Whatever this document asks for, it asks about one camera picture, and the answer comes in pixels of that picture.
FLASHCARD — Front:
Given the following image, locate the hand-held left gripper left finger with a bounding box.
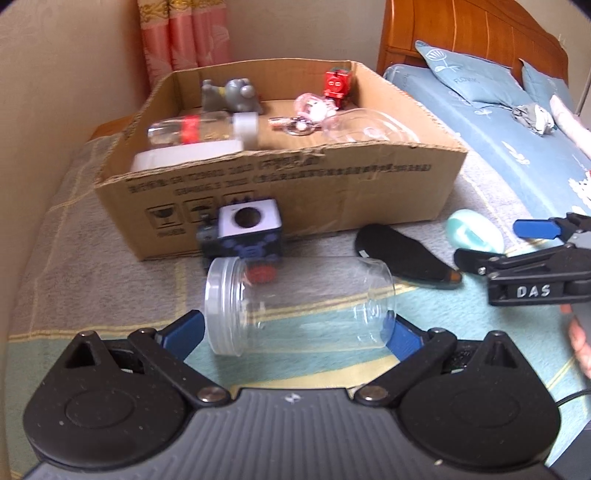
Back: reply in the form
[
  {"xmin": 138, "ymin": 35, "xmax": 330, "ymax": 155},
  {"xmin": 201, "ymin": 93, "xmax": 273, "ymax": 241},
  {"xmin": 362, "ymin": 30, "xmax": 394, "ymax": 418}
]
[{"xmin": 55, "ymin": 310, "xmax": 232, "ymax": 408}]

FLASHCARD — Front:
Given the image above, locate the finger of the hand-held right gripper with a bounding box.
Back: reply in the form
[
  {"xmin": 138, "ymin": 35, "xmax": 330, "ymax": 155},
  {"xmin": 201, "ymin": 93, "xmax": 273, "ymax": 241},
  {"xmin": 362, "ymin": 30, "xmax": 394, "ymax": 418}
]
[
  {"xmin": 513, "ymin": 211, "xmax": 591, "ymax": 245},
  {"xmin": 454, "ymin": 244, "xmax": 591, "ymax": 280}
]

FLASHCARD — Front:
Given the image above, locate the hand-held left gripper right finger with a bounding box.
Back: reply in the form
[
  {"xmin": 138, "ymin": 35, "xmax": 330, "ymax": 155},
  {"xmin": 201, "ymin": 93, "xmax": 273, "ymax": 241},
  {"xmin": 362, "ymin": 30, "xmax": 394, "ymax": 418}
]
[{"xmin": 353, "ymin": 314, "xmax": 533, "ymax": 408}]

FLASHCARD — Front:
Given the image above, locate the mint green egg-shaped case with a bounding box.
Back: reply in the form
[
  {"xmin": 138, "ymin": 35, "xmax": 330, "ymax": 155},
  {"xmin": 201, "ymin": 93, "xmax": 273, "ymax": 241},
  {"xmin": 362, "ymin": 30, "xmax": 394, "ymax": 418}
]
[{"xmin": 445, "ymin": 209, "xmax": 505, "ymax": 254}]

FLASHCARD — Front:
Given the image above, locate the black shoe insole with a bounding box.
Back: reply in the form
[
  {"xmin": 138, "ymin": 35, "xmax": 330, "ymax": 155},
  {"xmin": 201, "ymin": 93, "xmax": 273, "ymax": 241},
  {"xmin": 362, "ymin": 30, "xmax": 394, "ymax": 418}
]
[{"xmin": 355, "ymin": 224, "xmax": 463, "ymax": 289}]

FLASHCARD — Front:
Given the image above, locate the clear plastic jar with lid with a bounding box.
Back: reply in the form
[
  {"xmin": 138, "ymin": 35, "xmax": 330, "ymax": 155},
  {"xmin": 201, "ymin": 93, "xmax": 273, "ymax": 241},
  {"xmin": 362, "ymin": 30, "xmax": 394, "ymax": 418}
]
[{"xmin": 204, "ymin": 256, "xmax": 399, "ymax": 357}]

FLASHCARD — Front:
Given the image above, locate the brown cardboard box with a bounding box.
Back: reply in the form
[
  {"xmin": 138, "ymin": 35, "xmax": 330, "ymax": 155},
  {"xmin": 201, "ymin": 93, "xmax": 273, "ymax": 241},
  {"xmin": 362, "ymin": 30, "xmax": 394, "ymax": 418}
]
[{"xmin": 95, "ymin": 59, "xmax": 468, "ymax": 262}]

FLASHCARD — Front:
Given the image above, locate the white plastic container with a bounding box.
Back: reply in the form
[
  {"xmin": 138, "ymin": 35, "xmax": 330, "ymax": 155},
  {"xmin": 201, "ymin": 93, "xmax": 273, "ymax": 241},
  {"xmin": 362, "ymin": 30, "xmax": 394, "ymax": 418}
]
[{"xmin": 130, "ymin": 138, "xmax": 245, "ymax": 173}]

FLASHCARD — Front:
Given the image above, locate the clear square plastic container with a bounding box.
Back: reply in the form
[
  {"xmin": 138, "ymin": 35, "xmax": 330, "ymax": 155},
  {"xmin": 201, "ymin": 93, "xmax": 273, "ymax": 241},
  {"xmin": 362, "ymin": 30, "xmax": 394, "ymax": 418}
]
[{"xmin": 323, "ymin": 108, "xmax": 421, "ymax": 145}]

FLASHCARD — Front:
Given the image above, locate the clear bottle with red label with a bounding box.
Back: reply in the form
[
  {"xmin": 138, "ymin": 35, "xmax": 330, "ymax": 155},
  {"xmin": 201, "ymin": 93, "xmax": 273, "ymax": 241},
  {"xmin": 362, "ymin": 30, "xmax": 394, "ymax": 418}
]
[{"xmin": 147, "ymin": 113, "xmax": 259, "ymax": 149}]

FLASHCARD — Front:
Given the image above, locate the grey hippo toy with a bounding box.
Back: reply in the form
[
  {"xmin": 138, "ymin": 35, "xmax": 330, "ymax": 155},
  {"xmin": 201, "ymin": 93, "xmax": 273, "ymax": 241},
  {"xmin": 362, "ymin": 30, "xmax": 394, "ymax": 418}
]
[{"xmin": 201, "ymin": 78, "xmax": 265, "ymax": 115}]

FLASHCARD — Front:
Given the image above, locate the red toy train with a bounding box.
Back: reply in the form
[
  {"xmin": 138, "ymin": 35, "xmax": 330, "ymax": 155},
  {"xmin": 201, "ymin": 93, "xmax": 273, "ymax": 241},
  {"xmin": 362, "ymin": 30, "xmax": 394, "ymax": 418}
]
[{"xmin": 322, "ymin": 68, "xmax": 354, "ymax": 100}]

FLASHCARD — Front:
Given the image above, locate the pink white small toy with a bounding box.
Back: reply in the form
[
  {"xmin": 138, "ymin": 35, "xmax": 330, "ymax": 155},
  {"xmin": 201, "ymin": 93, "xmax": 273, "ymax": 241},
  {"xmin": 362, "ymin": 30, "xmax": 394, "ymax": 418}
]
[{"xmin": 295, "ymin": 92, "xmax": 339, "ymax": 121}]

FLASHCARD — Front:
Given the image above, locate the person's right hand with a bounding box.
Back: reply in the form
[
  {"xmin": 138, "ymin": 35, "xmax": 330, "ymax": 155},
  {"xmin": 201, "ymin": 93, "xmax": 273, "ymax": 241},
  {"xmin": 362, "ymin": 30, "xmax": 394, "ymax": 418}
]
[{"xmin": 561, "ymin": 305, "xmax": 591, "ymax": 378}]

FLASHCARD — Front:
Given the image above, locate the blue floral bedsheet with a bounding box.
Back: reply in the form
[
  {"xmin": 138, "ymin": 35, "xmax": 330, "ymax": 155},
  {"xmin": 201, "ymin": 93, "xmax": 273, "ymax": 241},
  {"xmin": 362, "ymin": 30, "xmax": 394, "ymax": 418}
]
[{"xmin": 383, "ymin": 64, "xmax": 591, "ymax": 223}]

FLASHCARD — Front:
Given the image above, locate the dark blue cube toy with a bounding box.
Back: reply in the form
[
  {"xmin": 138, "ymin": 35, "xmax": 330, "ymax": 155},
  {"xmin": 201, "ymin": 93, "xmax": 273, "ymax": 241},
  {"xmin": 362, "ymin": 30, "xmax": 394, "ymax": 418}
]
[{"xmin": 196, "ymin": 198, "xmax": 283, "ymax": 283}]

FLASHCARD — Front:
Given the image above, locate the crumpled grey cloth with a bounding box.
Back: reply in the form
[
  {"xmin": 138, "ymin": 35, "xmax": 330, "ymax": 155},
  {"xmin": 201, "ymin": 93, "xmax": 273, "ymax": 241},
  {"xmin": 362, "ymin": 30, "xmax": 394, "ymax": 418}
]
[{"xmin": 512, "ymin": 104, "xmax": 557, "ymax": 137}]

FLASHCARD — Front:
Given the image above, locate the pink white cloth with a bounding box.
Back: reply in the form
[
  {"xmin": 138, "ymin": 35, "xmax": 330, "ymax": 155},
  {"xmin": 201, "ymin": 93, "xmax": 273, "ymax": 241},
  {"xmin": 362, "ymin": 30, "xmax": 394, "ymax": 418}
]
[{"xmin": 549, "ymin": 95, "xmax": 591, "ymax": 160}]

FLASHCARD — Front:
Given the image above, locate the blue floral pillow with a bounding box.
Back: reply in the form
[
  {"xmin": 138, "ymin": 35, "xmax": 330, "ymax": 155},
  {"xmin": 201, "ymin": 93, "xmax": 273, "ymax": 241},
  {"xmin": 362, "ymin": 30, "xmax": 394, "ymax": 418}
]
[
  {"xmin": 519, "ymin": 58, "xmax": 576, "ymax": 112},
  {"xmin": 414, "ymin": 40, "xmax": 532, "ymax": 108}
]

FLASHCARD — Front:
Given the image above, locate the dark cloth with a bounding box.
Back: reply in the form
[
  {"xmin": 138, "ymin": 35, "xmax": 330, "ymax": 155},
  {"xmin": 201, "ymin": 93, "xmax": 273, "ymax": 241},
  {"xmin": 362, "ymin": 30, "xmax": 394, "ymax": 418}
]
[{"xmin": 549, "ymin": 425, "xmax": 591, "ymax": 480}]

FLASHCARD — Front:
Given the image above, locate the wooden bed headboard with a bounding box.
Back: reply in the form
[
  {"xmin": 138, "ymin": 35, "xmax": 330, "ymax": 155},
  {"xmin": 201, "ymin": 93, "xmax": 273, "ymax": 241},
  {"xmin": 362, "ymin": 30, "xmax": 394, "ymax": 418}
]
[{"xmin": 376, "ymin": 0, "xmax": 572, "ymax": 77}]

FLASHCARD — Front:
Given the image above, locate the wooden table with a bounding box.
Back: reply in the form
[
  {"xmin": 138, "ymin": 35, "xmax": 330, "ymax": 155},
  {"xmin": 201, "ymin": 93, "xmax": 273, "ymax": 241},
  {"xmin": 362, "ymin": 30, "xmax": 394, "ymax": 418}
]
[{"xmin": 89, "ymin": 116, "xmax": 141, "ymax": 140}]

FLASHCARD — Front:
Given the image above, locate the pink patterned curtain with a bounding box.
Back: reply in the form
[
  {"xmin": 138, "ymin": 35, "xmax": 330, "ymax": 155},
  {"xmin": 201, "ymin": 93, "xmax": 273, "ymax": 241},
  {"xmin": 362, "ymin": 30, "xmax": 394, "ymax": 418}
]
[{"xmin": 136, "ymin": 0, "xmax": 232, "ymax": 89}]

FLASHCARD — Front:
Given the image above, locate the black cable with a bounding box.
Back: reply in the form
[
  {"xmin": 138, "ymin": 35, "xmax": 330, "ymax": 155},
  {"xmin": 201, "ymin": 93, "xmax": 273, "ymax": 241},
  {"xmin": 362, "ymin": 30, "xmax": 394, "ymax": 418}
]
[{"xmin": 554, "ymin": 389, "xmax": 591, "ymax": 409}]

